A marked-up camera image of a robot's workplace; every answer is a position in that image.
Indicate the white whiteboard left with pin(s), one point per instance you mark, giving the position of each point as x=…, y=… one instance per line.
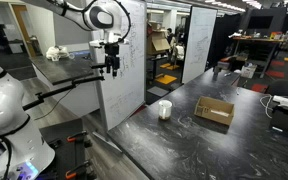
x=122, y=95

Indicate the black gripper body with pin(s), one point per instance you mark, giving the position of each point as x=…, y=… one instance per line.
x=112, y=56

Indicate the large cardboard box background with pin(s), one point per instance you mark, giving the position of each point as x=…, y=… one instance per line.
x=156, y=39

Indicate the white whiteboard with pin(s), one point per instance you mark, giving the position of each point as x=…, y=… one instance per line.
x=122, y=95
x=202, y=22

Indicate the dark side counter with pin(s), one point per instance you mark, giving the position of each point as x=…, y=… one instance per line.
x=81, y=100

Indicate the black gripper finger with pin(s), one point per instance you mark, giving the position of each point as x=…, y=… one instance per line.
x=108, y=69
x=114, y=72

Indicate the white whiteboard right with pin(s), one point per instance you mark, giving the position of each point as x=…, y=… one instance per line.
x=202, y=22

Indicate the white mug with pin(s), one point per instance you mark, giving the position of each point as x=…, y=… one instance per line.
x=164, y=110

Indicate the black cart with clamps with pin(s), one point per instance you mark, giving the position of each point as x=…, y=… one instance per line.
x=69, y=141

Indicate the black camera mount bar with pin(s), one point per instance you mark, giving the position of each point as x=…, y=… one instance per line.
x=74, y=83

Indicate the black monitor screen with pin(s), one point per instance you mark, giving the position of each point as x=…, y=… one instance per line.
x=260, y=22

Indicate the open cardboard box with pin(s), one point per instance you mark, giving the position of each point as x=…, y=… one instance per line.
x=215, y=110

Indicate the wooden workbench background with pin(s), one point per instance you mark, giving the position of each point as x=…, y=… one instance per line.
x=261, y=51

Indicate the white storage bin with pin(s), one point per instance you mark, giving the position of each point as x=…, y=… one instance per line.
x=248, y=72

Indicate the person in background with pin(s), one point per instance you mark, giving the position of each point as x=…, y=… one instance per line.
x=176, y=51

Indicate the white crumpled cloth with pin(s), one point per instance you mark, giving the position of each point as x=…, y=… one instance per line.
x=54, y=53

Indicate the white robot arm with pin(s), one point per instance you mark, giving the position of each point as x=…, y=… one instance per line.
x=27, y=154

